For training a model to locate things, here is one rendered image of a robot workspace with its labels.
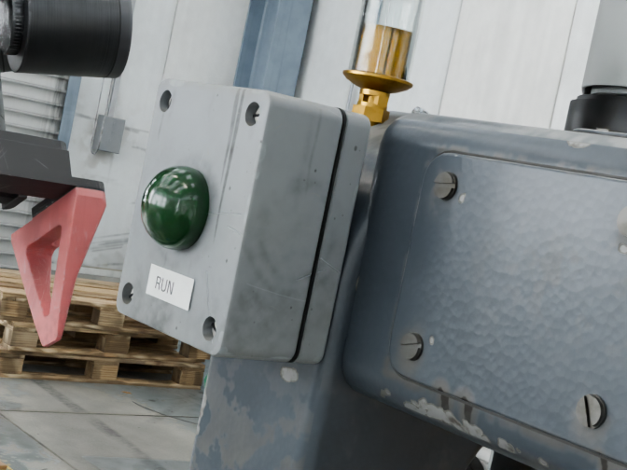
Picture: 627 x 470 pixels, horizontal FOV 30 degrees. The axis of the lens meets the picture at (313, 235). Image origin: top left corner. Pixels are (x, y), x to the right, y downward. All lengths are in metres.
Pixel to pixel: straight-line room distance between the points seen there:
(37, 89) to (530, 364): 8.22
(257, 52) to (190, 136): 8.99
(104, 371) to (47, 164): 5.67
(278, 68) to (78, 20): 8.42
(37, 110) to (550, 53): 3.58
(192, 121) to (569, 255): 0.15
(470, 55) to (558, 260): 7.57
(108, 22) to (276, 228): 0.29
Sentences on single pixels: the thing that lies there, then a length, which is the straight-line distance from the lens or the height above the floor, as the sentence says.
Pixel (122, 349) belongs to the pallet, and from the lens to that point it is 6.29.
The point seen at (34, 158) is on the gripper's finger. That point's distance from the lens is 0.61.
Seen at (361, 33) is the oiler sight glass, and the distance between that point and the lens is 0.47.
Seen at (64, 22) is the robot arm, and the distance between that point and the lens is 0.65.
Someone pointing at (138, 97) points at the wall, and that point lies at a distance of 8.95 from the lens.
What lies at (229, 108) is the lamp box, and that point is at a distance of 0.40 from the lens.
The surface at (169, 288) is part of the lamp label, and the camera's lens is 0.42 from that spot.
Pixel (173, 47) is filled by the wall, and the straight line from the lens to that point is 9.08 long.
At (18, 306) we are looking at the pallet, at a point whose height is 0.36.
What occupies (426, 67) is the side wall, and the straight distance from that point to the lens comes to 8.19.
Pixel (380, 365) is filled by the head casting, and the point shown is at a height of 1.25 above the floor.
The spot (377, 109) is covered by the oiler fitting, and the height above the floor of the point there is 1.34.
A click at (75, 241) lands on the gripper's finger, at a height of 1.25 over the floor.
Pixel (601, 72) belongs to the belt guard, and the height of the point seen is 1.37.
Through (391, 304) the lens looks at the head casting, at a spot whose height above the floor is 1.27.
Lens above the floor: 1.31
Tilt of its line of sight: 3 degrees down
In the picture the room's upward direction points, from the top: 12 degrees clockwise
